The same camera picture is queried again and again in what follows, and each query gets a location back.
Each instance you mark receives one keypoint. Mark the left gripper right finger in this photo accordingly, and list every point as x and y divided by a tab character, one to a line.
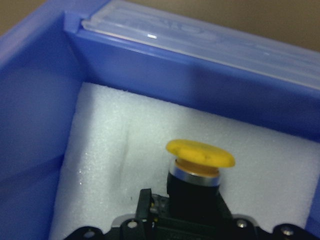
241	227

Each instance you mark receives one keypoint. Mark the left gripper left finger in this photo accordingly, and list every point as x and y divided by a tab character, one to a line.
135	226

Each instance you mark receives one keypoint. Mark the yellow push button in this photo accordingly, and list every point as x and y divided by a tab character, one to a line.
195	209

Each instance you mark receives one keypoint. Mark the white foam pad left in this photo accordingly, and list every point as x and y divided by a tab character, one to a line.
117	146

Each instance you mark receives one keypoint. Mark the left blue bin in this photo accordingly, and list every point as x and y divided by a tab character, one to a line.
45	60

